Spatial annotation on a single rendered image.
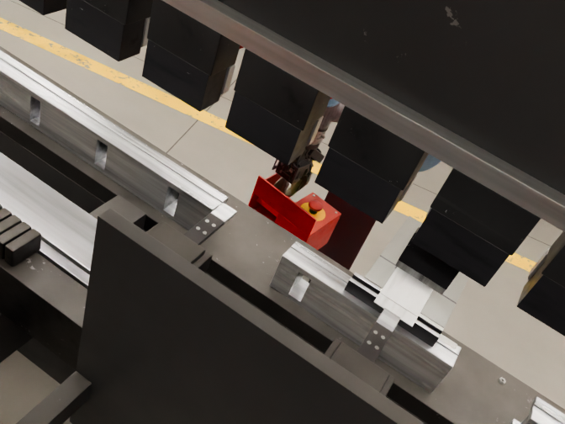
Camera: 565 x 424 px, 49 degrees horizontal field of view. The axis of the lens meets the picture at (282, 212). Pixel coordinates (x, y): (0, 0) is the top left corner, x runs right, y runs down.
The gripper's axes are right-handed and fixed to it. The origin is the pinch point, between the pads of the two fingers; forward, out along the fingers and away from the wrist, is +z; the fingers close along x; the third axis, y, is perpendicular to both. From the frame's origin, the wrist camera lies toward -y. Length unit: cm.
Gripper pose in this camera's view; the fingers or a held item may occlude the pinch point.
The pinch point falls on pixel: (286, 193)
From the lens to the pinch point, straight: 174.0
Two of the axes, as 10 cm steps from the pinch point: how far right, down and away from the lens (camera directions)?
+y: -5.8, 3.1, -7.5
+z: -3.4, 7.5, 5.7
